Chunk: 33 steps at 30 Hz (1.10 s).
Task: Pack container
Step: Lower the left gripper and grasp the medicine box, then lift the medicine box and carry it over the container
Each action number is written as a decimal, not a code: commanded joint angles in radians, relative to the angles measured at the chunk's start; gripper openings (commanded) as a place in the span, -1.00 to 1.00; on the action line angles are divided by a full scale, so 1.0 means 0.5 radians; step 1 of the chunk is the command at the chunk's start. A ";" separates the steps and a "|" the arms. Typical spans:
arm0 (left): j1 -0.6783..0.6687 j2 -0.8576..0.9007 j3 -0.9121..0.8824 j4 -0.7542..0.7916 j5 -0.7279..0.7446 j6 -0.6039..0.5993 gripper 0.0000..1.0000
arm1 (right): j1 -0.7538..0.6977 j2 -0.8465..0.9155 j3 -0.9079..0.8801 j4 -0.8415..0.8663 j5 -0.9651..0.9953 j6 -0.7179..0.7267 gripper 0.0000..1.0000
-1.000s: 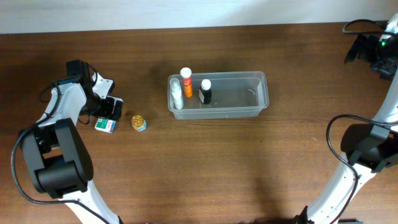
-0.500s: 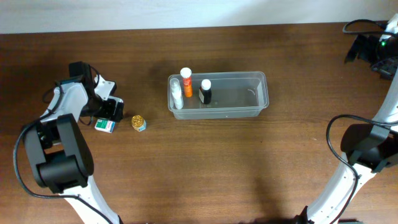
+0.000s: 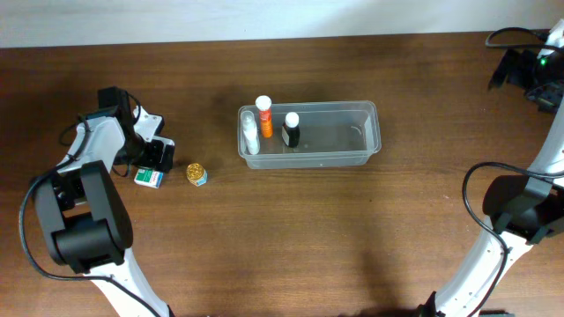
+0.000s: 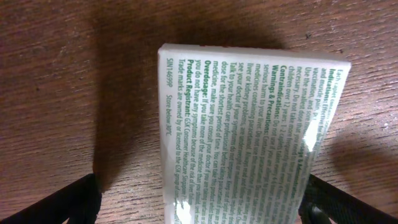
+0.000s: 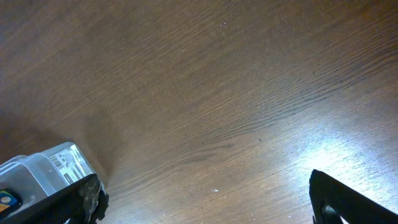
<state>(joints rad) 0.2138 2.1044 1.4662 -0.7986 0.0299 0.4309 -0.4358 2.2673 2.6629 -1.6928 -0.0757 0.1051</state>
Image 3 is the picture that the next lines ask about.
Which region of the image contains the white green medicine box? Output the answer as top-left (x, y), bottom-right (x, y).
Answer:
top-left (134, 168), bottom-right (164, 188)

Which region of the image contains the small gold-lidded balm jar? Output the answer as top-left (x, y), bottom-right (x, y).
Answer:
top-left (186, 163), bottom-right (208, 187)

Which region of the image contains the white lotion bottle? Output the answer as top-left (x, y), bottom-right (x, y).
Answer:
top-left (241, 110), bottom-right (260, 155)

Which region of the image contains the orange tube with white cap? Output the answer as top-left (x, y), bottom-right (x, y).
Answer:
top-left (256, 95), bottom-right (273, 138)

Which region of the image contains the dark bottle with white cap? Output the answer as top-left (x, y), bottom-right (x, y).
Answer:
top-left (282, 112), bottom-right (301, 148)

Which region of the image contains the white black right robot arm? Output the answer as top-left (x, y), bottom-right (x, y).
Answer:
top-left (415, 47), bottom-right (563, 316)

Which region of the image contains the clear plastic container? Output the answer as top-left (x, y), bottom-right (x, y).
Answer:
top-left (237, 100), bottom-right (382, 169)

